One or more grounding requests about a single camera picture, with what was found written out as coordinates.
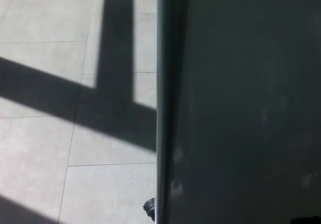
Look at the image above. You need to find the grey appliance door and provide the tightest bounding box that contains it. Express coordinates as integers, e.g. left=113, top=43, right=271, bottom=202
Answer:
left=155, top=0, right=321, bottom=224

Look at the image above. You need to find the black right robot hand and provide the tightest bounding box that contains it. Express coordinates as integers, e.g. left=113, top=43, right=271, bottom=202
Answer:
left=289, top=215, right=321, bottom=224

